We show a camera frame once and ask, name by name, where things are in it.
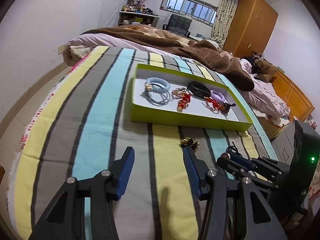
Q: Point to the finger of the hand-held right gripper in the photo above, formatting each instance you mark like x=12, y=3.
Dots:
x=230, y=167
x=240, y=160

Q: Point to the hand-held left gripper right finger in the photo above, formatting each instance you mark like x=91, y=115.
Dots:
x=191, y=172

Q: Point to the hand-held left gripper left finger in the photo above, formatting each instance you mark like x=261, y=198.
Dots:
x=126, y=170

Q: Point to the green cardboard box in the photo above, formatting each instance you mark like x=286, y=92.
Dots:
x=160, y=110

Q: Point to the grey hair rings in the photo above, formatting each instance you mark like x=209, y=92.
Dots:
x=160, y=103

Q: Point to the gold beaded charm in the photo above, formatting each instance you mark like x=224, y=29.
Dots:
x=148, y=87

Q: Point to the grey drawer cabinet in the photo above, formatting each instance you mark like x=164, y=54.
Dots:
x=282, y=145

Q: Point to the yellow mattress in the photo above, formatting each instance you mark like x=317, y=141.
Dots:
x=271, y=130

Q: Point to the wooden headboard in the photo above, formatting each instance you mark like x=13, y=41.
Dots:
x=297, y=97

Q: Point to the striped bed sheet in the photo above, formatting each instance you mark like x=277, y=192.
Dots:
x=87, y=120

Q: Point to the brown teddy bear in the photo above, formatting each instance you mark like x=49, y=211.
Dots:
x=266, y=68

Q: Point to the dark clothes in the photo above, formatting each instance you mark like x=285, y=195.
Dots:
x=251, y=63

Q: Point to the brown fleece blanket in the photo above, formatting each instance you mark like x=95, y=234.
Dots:
x=212, y=55

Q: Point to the wooden wardrobe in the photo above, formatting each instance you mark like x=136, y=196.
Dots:
x=250, y=25

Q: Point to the patterned curtain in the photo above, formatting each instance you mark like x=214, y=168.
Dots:
x=225, y=17

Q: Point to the black chair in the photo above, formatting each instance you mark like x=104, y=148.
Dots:
x=178, y=22

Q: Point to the cluttered desk shelf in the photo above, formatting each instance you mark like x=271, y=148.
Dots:
x=140, y=17

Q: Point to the barred window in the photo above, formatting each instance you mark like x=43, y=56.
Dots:
x=185, y=6

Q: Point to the group of bottles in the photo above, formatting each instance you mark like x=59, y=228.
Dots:
x=135, y=6

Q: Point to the wall socket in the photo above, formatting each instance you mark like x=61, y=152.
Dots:
x=62, y=48

